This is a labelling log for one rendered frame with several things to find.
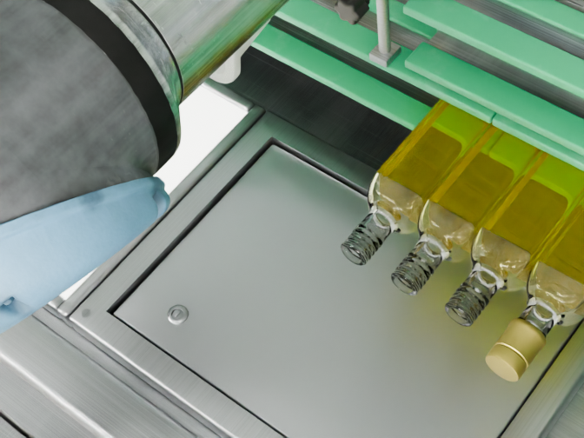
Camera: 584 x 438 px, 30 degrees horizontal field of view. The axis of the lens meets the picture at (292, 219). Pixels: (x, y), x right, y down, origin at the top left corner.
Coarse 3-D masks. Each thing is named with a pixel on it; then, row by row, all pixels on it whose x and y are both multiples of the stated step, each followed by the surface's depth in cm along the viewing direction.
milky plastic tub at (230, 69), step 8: (264, 24) 97; (256, 32) 97; (248, 40) 96; (240, 48) 95; (232, 56) 92; (240, 56) 93; (224, 64) 97; (232, 64) 93; (240, 64) 94; (216, 72) 97; (224, 72) 96; (232, 72) 94; (216, 80) 97; (224, 80) 96; (232, 80) 96
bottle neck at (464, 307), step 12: (468, 276) 98; (480, 276) 97; (492, 276) 97; (468, 288) 96; (480, 288) 96; (492, 288) 97; (456, 300) 96; (468, 300) 96; (480, 300) 96; (456, 312) 98; (468, 312) 95; (480, 312) 96; (468, 324) 96
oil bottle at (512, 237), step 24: (528, 168) 101; (552, 168) 101; (576, 168) 100; (528, 192) 100; (552, 192) 99; (576, 192) 99; (504, 216) 98; (528, 216) 98; (552, 216) 98; (480, 240) 98; (504, 240) 97; (528, 240) 97; (480, 264) 98; (504, 264) 96; (528, 264) 97; (504, 288) 98
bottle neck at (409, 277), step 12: (420, 240) 101; (432, 240) 100; (420, 252) 99; (432, 252) 99; (444, 252) 100; (408, 264) 99; (420, 264) 99; (432, 264) 99; (396, 276) 99; (408, 276) 98; (420, 276) 98; (408, 288) 100; (420, 288) 99
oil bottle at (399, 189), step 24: (432, 120) 106; (456, 120) 106; (480, 120) 105; (408, 144) 105; (432, 144) 104; (456, 144) 104; (384, 168) 103; (408, 168) 103; (432, 168) 103; (384, 192) 102; (408, 192) 102; (408, 216) 102
